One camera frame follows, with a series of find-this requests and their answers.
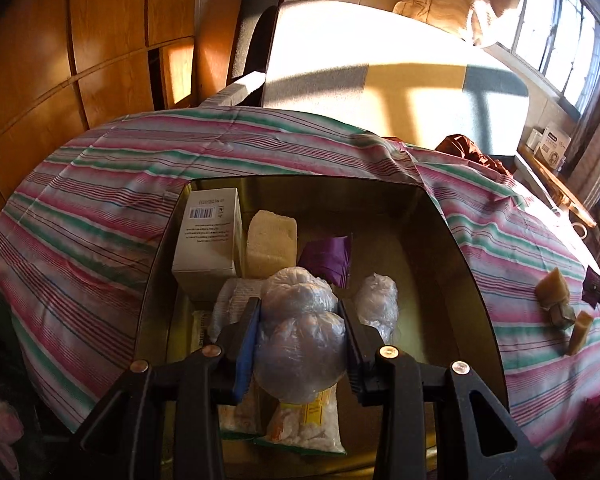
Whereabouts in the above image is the purple snack packet in tray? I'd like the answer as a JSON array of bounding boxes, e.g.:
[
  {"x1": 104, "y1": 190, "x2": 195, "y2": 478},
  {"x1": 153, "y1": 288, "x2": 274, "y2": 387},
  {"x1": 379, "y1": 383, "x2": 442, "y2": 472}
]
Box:
[{"x1": 298, "y1": 235, "x2": 352, "y2": 288}]

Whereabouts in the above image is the wooden wardrobe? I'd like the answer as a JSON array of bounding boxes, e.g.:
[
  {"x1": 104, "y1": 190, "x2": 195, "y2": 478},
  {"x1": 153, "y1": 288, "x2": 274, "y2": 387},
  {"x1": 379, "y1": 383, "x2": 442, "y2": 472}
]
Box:
[{"x1": 0, "y1": 0, "x2": 195, "y2": 210}]

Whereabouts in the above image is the wooden side table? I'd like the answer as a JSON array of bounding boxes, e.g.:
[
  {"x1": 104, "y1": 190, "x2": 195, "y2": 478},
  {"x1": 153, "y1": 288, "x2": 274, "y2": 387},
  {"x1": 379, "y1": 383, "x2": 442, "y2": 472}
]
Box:
[{"x1": 518, "y1": 146, "x2": 597, "y2": 228}]

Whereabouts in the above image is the yellow green label snack bag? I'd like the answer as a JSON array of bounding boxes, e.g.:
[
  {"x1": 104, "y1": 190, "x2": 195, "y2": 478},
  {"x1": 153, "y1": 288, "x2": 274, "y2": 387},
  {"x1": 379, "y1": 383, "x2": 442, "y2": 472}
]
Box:
[{"x1": 256, "y1": 386, "x2": 347, "y2": 455}]

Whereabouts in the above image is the white mattress headboard panel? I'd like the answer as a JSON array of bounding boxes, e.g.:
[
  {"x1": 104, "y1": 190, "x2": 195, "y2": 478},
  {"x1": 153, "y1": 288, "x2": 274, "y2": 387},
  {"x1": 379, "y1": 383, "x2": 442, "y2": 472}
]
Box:
[{"x1": 262, "y1": 1, "x2": 529, "y2": 156}]

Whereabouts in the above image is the purple snack packet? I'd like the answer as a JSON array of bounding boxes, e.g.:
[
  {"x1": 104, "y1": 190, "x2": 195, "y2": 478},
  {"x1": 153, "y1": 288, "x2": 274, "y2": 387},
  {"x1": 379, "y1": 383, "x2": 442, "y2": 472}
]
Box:
[
  {"x1": 298, "y1": 235, "x2": 352, "y2": 288},
  {"x1": 582, "y1": 266, "x2": 600, "y2": 308}
]

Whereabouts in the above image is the clear plastic ball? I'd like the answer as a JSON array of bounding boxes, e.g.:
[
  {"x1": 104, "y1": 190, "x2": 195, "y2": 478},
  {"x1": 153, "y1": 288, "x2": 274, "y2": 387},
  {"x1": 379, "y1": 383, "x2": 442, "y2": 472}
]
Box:
[{"x1": 254, "y1": 266, "x2": 346, "y2": 404}]

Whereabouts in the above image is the brown snack bar packet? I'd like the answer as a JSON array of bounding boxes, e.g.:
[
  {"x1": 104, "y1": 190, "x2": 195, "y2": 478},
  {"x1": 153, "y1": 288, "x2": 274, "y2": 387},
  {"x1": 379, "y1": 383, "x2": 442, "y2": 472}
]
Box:
[{"x1": 189, "y1": 308, "x2": 263, "y2": 440}]

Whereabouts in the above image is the white cardboard box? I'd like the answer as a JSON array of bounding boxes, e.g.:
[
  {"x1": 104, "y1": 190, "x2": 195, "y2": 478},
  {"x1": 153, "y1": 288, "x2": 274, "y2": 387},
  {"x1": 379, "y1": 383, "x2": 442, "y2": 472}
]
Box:
[{"x1": 172, "y1": 188, "x2": 245, "y2": 301}]

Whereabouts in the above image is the white appliance box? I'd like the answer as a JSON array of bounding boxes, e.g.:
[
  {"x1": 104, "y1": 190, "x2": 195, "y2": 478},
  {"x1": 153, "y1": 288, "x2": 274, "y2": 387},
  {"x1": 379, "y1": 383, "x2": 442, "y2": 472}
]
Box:
[{"x1": 534, "y1": 122, "x2": 571, "y2": 171}]

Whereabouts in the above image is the rust red cloth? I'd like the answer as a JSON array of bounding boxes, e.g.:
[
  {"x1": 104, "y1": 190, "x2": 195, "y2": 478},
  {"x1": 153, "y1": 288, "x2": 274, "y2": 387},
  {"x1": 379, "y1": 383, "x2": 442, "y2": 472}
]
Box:
[{"x1": 436, "y1": 134, "x2": 512, "y2": 177}]

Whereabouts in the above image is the yellow sponge block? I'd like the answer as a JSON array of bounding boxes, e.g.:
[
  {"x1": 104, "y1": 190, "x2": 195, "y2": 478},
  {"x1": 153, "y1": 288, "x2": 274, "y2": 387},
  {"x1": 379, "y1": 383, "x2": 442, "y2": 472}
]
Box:
[
  {"x1": 246, "y1": 210, "x2": 297, "y2": 280},
  {"x1": 534, "y1": 268, "x2": 570, "y2": 311},
  {"x1": 566, "y1": 311, "x2": 594, "y2": 356}
]

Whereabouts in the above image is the window with bars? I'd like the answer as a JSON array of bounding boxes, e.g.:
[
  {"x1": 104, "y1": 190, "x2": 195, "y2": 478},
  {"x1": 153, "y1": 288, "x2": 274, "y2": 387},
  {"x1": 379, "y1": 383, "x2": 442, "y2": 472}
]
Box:
[{"x1": 486, "y1": 0, "x2": 600, "y2": 120}]

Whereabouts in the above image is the striped bed sheet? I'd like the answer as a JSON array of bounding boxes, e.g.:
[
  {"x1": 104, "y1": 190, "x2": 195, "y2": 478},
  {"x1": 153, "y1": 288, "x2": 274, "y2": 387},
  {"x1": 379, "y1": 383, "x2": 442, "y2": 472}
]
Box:
[{"x1": 0, "y1": 107, "x2": 600, "y2": 457}]

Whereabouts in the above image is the grey towel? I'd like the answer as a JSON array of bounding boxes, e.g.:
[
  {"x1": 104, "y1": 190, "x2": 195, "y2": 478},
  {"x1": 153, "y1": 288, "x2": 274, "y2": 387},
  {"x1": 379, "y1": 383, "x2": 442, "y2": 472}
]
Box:
[{"x1": 208, "y1": 278, "x2": 264, "y2": 342}]

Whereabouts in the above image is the gold metal tray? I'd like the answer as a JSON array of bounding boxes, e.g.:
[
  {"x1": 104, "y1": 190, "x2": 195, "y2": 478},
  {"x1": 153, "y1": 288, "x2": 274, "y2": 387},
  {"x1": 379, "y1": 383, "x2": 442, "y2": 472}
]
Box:
[{"x1": 132, "y1": 174, "x2": 512, "y2": 476}]

